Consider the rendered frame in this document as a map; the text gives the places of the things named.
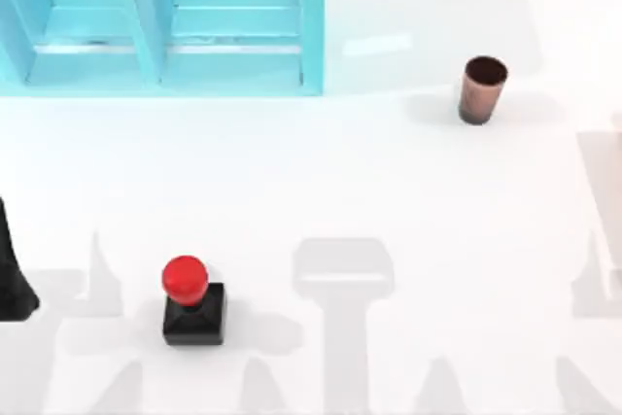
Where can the brown cup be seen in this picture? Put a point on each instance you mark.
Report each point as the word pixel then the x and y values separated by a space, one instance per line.
pixel 478 96

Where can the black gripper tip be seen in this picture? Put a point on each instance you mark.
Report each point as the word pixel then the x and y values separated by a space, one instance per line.
pixel 10 284

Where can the light blue rack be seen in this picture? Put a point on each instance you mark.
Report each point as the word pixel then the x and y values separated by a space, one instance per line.
pixel 146 21

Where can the red and black stamp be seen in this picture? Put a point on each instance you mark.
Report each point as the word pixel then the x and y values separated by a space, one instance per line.
pixel 193 308

